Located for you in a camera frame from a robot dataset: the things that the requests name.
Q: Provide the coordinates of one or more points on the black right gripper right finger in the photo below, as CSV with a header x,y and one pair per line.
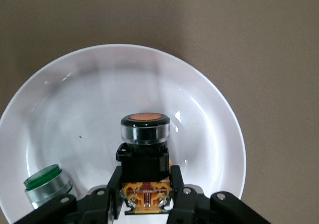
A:
x,y
194,206

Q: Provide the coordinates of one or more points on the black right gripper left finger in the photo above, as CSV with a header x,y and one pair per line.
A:
x,y
94,206

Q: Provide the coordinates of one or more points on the green push button switch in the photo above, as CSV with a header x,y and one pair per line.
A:
x,y
47,184

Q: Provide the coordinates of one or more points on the pale pink round plate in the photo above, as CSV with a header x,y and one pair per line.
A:
x,y
87,97

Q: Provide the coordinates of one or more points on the brown table mat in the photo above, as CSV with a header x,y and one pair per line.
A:
x,y
274,59

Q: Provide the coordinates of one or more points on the orange push button switch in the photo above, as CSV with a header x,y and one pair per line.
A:
x,y
144,169

